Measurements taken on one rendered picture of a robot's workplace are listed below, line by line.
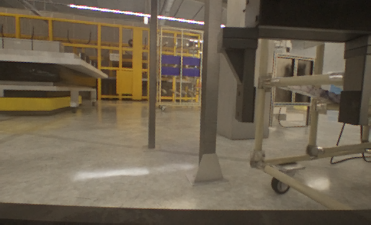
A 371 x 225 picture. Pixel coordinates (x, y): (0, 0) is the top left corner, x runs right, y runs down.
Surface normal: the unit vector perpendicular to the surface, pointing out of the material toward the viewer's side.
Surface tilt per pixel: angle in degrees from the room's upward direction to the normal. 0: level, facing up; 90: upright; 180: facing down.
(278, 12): 90
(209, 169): 90
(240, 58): 90
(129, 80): 90
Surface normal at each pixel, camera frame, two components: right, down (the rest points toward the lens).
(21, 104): 0.27, 0.09
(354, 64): -1.00, -0.03
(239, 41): 0.01, 0.09
